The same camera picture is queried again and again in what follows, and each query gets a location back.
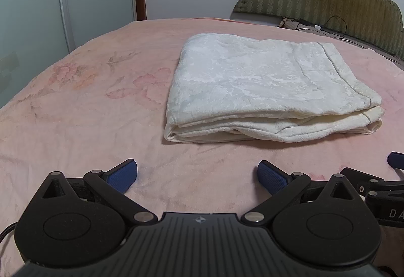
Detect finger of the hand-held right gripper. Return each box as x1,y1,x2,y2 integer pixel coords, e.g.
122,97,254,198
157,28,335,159
387,151,404,169
340,167,404,197

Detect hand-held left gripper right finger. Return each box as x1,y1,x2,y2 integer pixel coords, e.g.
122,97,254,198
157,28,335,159
241,159,364,226

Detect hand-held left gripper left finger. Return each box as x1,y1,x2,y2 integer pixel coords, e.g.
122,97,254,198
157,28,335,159
40,158,159,226

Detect white pants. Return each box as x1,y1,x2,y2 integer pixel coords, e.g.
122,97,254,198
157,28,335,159
163,33,385,144

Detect pink floral blanket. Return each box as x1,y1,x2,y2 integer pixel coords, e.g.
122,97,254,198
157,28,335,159
0,17,404,277

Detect brown mattress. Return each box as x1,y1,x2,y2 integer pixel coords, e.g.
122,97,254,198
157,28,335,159
278,17,404,71

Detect frosted glass sliding door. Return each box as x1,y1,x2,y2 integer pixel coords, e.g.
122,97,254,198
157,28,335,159
0,0,138,108

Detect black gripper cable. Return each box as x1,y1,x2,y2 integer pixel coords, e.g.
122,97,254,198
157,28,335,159
0,221,17,254

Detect thin black charger cable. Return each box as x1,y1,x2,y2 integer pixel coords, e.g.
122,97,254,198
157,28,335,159
320,15,348,37

